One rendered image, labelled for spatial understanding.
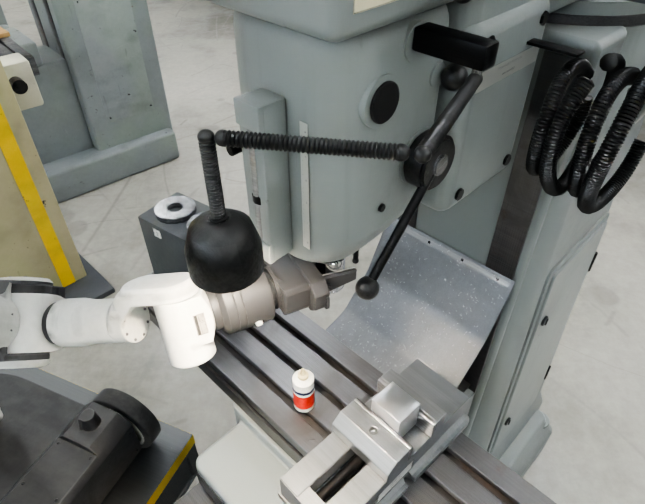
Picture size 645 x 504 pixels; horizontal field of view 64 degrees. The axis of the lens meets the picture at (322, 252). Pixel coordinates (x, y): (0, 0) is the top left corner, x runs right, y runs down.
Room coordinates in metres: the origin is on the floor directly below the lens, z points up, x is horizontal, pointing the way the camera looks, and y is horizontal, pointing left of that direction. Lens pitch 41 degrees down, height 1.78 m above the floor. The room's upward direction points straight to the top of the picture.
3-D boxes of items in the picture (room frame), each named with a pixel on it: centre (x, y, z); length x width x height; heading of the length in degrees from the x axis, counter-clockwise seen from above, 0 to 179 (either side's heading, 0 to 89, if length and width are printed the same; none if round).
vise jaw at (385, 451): (0.45, -0.08, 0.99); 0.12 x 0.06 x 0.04; 43
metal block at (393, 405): (0.49, -0.12, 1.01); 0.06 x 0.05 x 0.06; 43
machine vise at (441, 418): (0.47, -0.10, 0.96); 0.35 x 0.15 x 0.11; 133
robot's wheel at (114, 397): (0.79, 0.54, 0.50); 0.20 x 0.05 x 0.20; 67
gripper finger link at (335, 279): (0.56, -0.03, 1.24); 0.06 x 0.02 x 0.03; 117
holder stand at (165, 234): (0.91, 0.28, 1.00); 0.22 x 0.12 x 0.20; 55
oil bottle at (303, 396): (0.57, 0.03, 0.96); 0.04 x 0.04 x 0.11
